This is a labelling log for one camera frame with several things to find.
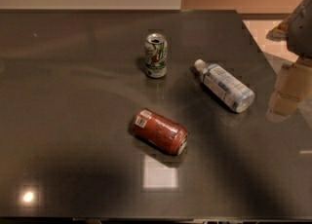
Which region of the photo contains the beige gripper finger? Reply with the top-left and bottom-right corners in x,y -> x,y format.
266,56 -> 312,123

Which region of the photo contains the red coke can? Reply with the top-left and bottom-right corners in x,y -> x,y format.
132,108 -> 188,156

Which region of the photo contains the green white soda can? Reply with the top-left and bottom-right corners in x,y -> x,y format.
144,33 -> 168,78

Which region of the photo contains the clear plastic water bottle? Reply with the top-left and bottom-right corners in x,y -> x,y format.
194,59 -> 255,113

